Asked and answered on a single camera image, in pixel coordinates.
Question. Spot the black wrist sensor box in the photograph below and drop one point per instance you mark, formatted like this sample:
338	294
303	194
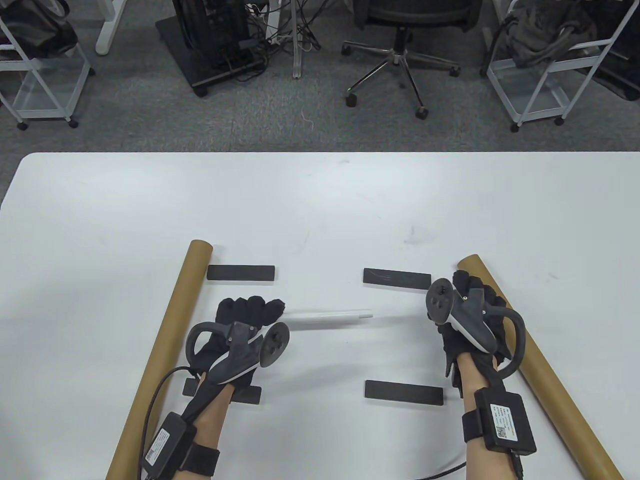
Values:
162	442
505	420

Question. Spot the person's left forearm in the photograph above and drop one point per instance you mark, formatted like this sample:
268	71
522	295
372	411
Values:
212	420

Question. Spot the black office chair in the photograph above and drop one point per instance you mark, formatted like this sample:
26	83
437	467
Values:
400	55

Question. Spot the white wheeled cart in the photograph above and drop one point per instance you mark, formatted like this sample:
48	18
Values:
540	100
50	95

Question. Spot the grey and white hand controller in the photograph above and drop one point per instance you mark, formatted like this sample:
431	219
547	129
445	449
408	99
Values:
465	320
240	355

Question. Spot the person's left hand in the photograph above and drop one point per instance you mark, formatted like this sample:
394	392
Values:
250	312

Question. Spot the person's right hand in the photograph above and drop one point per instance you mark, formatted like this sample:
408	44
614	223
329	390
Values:
475	287

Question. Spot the black wheeled computer stand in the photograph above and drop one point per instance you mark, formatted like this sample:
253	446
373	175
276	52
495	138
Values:
210	50

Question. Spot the person's right forearm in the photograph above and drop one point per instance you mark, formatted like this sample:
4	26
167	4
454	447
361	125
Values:
480	415

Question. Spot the white power strip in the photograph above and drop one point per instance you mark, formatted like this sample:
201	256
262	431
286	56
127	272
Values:
273	25

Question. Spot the grey bag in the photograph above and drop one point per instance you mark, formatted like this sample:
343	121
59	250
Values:
540	40

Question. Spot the black bag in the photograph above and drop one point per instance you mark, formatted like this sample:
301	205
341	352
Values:
35	30

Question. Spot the black bar weight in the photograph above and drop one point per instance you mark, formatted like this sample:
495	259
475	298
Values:
397	279
247	395
240	273
404	392

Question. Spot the colourful cartoon panel poster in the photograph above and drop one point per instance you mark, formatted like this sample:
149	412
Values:
330	316

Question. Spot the white upright post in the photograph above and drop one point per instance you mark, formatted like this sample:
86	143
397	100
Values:
298	60

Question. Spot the white desk leg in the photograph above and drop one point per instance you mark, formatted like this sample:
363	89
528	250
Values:
107	35

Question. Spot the brown cardboard mailing tube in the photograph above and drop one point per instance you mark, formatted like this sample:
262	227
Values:
560	390
190	280

